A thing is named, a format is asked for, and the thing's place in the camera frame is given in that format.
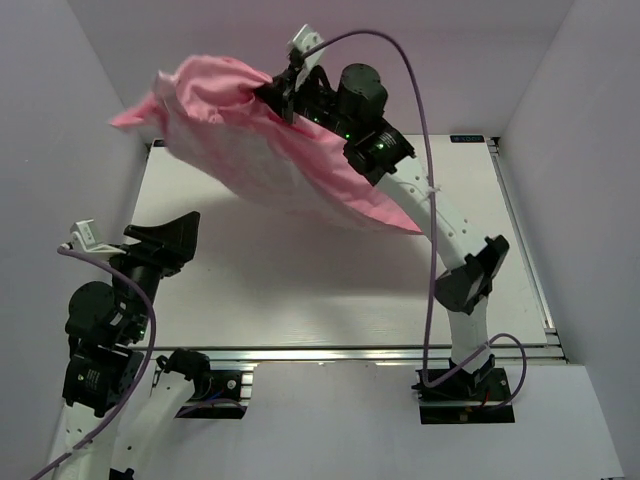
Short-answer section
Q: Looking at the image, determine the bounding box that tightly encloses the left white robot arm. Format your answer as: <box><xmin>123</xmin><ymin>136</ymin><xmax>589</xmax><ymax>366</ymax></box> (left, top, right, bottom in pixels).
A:
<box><xmin>46</xmin><ymin>211</ymin><xmax>212</xmax><ymax>479</ymax></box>

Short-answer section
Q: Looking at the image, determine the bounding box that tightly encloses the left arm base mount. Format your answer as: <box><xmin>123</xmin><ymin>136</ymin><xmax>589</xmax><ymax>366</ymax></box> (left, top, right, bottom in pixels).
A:
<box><xmin>177</xmin><ymin>366</ymin><xmax>252</xmax><ymax>420</ymax></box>

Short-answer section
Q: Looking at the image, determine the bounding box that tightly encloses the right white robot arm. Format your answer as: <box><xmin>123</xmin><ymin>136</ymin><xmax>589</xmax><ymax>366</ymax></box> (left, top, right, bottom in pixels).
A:
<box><xmin>256</xmin><ymin>64</ymin><xmax>509</xmax><ymax>399</ymax></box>

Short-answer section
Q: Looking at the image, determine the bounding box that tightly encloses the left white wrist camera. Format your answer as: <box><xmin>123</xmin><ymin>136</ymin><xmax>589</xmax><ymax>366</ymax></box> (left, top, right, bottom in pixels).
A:
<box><xmin>61</xmin><ymin>219</ymin><xmax>123</xmax><ymax>260</ymax></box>

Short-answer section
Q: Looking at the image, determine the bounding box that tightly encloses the right blue corner label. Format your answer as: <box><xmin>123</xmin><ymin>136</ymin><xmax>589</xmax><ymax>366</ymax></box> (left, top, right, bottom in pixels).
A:
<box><xmin>449</xmin><ymin>134</ymin><xmax>485</xmax><ymax>143</ymax></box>

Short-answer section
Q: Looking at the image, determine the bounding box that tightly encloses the pink pillowcase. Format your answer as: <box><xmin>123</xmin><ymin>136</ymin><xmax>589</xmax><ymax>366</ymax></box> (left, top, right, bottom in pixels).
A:
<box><xmin>111</xmin><ymin>55</ymin><xmax>420</xmax><ymax>234</ymax></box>

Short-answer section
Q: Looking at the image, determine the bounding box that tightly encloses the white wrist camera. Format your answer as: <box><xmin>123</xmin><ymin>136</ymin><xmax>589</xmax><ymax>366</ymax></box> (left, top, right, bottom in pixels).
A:
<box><xmin>61</xmin><ymin>219</ymin><xmax>123</xmax><ymax>260</ymax></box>
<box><xmin>288</xmin><ymin>24</ymin><xmax>324</xmax><ymax>90</ymax></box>

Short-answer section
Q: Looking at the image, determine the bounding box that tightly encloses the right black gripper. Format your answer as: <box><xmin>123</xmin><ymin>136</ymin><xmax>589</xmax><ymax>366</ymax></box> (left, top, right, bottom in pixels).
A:
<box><xmin>254</xmin><ymin>63</ymin><xmax>359</xmax><ymax>142</ymax></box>

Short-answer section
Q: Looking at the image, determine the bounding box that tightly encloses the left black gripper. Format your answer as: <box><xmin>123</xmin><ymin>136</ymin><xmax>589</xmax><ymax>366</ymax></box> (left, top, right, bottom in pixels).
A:
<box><xmin>103</xmin><ymin>209</ymin><xmax>199</xmax><ymax>339</ymax></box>

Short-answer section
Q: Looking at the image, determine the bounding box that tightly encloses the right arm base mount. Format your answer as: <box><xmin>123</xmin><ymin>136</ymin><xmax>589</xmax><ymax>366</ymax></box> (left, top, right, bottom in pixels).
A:
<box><xmin>412</xmin><ymin>368</ymin><xmax>515</xmax><ymax>425</ymax></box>

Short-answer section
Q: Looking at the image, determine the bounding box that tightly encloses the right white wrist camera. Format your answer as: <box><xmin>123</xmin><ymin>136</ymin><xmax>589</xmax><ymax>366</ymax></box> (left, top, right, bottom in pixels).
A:
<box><xmin>288</xmin><ymin>24</ymin><xmax>324</xmax><ymax>90</ymax></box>

